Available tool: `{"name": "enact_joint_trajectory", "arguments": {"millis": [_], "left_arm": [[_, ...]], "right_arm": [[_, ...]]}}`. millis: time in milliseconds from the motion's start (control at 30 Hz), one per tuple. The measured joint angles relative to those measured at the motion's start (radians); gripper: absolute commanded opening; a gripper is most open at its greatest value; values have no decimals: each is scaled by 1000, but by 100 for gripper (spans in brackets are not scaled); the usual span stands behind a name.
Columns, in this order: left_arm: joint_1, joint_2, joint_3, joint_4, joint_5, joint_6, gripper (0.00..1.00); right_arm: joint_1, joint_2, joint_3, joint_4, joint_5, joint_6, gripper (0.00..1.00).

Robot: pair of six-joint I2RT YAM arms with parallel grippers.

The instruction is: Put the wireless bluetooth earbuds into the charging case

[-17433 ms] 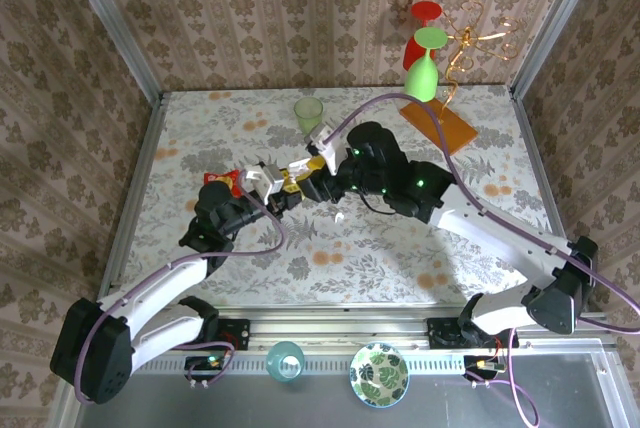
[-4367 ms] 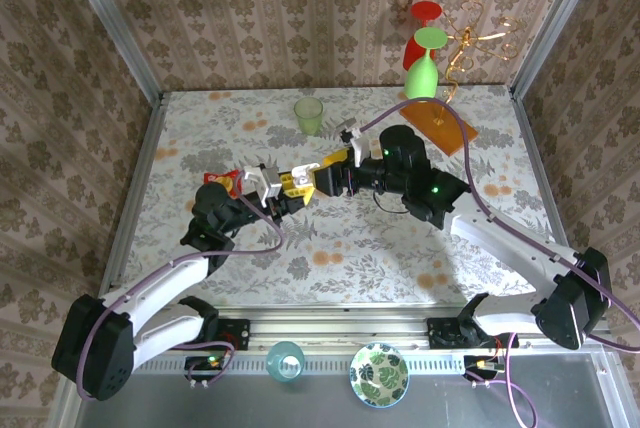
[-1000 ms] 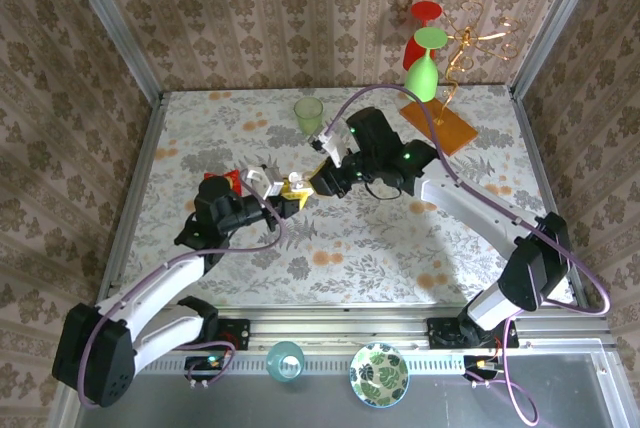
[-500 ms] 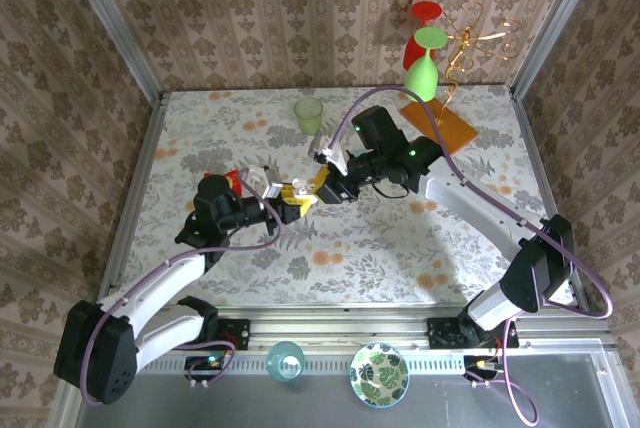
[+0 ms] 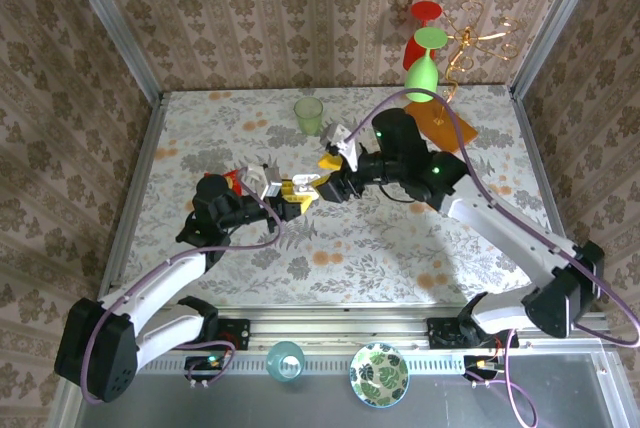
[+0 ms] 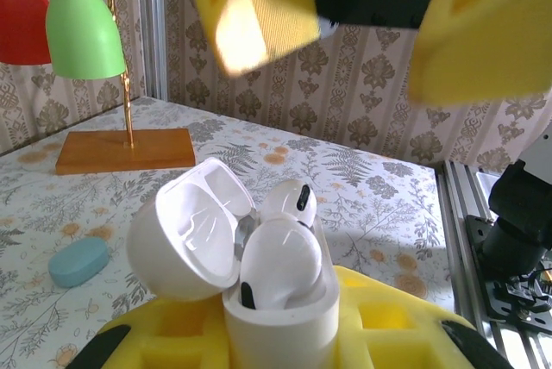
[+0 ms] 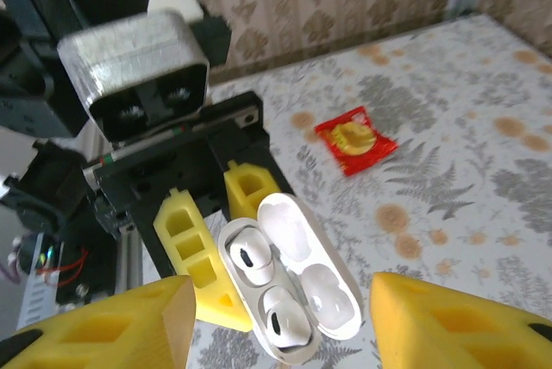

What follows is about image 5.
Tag white earbud charging case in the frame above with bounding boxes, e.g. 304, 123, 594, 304
292, 173, 322, 195

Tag red block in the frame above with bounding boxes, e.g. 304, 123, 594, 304
221, 169, 247, 197

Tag translucent green plastic cup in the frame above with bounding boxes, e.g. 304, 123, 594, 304
293, 96, 325, 138

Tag green plastic wine glass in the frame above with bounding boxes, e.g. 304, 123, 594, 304
403, 26, 448, 104

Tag floral patterned tablecloth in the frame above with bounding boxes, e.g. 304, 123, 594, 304
122, 85, 566, 310

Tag red plastic wine glass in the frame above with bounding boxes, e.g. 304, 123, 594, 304
402, 0, 445, 72

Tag small black control board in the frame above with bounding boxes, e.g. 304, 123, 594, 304
184, 355, 234, 382
462, 355, 502, 382

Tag leaf patterned bowl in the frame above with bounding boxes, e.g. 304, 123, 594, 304
348, 341, 411, 407

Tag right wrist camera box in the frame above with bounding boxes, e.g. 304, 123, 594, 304
322, 122, 359, 172

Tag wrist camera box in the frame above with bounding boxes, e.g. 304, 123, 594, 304
243, 163, 284, 199
322, 122, 359, 172

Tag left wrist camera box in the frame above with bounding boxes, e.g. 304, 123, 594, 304
243, 163, 284, 199

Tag gold wire glass rack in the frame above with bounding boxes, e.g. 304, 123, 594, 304
403, 0, 521, 152

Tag aluminium table side rail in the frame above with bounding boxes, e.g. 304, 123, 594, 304
508, 87, 582, 282
98, 92, 167, 302

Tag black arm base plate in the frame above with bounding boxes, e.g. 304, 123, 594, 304
426, 317, 467, 350
214, 318, 252, 351

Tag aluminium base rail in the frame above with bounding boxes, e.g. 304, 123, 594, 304
214, 305, 467, 355

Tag perforated metal cable tray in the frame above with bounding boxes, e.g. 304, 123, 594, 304
133, 351, 472, 375

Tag aluminium frame post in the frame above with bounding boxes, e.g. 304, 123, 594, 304
58, 0, 165, 102
510, 0, 610, 99

